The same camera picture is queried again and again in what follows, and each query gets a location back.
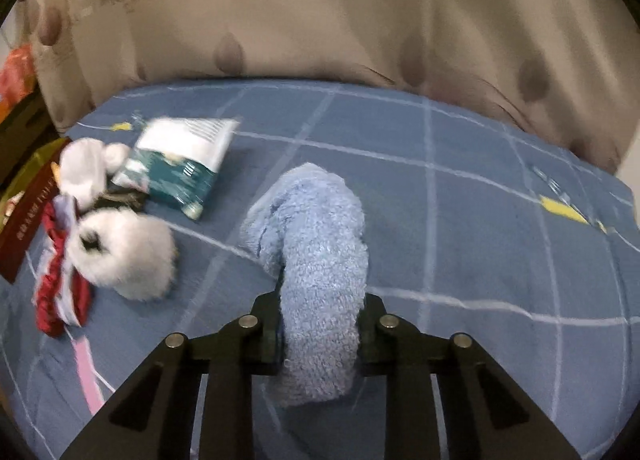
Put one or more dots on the blue checked bed sheet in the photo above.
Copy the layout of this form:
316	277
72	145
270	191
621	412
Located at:
475	250

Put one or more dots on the orange plastic bag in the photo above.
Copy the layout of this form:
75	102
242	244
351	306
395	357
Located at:
15	74

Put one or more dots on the beige leaf print curtain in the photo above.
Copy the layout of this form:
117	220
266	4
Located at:
320	14

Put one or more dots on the light blue fluffy sock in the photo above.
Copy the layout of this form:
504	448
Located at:
320	250

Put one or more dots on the dark red box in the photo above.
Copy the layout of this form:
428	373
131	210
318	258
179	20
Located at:
25	230

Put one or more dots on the black patterned hair clip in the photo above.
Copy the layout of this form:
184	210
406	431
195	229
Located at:
120	200

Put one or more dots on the white fluffy plush toy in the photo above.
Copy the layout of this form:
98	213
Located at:
130	255

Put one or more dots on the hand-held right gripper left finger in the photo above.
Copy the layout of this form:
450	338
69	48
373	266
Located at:
272	340

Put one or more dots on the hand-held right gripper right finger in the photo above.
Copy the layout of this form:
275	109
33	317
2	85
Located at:
370	335

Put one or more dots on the green and white packet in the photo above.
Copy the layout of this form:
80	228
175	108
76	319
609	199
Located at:
175	174

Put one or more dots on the dark wooden cabinet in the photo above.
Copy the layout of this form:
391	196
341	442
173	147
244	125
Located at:
25	134

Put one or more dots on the small white pompom ball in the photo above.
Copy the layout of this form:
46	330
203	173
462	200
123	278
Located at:
117	155

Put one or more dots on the dark red scrunchie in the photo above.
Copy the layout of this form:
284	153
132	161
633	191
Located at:
50	310

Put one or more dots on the pale lavender fluffy plush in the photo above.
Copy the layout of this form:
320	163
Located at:
82	167

